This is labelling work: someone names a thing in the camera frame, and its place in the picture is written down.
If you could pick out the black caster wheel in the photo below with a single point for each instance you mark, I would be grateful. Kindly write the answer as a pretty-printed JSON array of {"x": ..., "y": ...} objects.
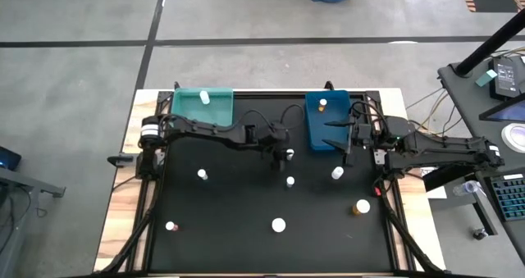
[{"x": 480, "y": 234}]

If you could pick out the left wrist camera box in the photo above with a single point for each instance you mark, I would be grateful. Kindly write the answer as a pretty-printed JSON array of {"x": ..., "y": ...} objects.
[{"x": 279, "y": 129}]

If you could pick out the grey side desk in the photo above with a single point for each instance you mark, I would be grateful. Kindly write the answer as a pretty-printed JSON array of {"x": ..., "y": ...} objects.
[{"x": 467, "y": 106}]

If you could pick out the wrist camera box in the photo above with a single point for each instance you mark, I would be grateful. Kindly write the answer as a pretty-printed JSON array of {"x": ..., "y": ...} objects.
[
  {"x": 279, "y": 129},
  {"x": 363, "y": 133}
]

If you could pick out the black metal pole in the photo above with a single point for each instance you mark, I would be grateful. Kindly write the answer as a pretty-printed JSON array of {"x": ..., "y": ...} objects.
[{"x": 492, "y": 44}]

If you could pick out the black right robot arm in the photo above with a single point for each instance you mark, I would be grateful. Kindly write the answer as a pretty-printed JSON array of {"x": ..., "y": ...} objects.
[{"x": 443, "y": 149}]

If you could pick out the dark tablet screen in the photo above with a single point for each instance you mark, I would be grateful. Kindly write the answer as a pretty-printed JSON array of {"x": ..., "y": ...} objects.
[{"x": 506, "y": 112}]

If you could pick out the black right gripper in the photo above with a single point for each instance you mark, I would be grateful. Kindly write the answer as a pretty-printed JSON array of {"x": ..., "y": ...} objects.
[{"x": 375, "y": 138}]

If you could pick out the grey metal cart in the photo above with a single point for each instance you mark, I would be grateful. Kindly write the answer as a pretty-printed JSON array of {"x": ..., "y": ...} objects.
[{"x": 24, "y": 188}]

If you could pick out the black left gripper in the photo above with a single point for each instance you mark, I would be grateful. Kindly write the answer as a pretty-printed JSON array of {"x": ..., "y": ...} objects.
[{"x": 275, "y": 146}]

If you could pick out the clear plastic bottle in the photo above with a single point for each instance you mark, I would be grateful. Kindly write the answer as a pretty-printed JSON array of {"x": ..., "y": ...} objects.
[{"x": 467, "y": 188}]

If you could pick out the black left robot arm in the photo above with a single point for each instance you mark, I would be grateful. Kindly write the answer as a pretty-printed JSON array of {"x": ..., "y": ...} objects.
[{"x": 213, "y": 132}]

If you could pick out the white paper sheet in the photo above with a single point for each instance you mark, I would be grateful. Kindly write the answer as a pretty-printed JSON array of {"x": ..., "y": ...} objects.
[{"x": 437, "y": 192}]

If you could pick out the white bottle wide embossed cap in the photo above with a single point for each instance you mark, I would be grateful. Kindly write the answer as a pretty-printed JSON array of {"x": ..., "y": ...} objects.
[{"x": 278, "y": 225}]

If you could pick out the reddish bottle small white cap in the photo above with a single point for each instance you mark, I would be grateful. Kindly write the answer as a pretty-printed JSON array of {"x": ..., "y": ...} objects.
[{"x": 170, "y": 226}]

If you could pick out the small teal box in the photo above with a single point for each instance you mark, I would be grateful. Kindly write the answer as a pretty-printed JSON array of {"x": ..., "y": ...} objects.
[{"x": 487, "y": 78}]

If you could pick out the white round disc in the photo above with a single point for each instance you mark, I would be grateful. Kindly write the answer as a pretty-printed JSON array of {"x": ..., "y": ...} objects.
[{"x": 516, "y": 138}]

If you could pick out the clear bottle small white cap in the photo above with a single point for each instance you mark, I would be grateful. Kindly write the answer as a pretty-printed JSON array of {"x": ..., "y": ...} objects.
[
  {"x": 290, "y": 181},
  {"x": 202, "y": 174},
  {"x": 290, "y": 153}
]

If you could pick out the black table mat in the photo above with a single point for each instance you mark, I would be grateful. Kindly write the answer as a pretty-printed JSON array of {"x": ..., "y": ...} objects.
[{"x": 229, "y": 249}]

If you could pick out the teal plastic bin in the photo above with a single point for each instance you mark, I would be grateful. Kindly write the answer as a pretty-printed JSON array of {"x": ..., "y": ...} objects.
[{"x": 193, "y": 108}]

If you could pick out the black flat bar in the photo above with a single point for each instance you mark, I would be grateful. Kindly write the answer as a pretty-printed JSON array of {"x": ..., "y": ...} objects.
[{"x": 445, "y": 179}]

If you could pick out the amber bottle wide white cap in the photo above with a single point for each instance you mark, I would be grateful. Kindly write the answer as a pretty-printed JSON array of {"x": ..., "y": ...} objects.
[{"x": 362, "y": 206}]

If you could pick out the backlit black keyboard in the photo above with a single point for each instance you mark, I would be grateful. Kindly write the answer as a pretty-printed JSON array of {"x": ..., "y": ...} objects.
[{"x": 512, "y": 197}]

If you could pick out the black clamp knob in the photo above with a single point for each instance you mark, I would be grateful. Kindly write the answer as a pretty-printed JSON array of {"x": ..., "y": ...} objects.
[
  {"x": 328, "y": 85},
  {"x": 177, "y": 85}
]

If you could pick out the black power adapter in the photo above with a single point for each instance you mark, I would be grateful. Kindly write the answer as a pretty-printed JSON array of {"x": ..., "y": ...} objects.
[{"x": 506, "y": 79}]

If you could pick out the blue plastic bin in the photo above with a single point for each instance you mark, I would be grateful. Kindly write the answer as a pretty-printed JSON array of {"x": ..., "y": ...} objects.
[{"x": 328, "y": 126}]

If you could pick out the blue-lit screen device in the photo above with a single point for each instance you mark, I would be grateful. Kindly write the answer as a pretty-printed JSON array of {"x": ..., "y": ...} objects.
[{"x": 8, "y": 158}]

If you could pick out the amber bottle small white cap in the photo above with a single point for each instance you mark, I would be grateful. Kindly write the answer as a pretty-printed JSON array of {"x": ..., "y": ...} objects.
[{"x": 322, "y": 103}]

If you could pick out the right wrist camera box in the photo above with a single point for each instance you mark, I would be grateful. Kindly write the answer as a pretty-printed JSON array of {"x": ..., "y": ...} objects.
[{"x": 363, "y": 133}]

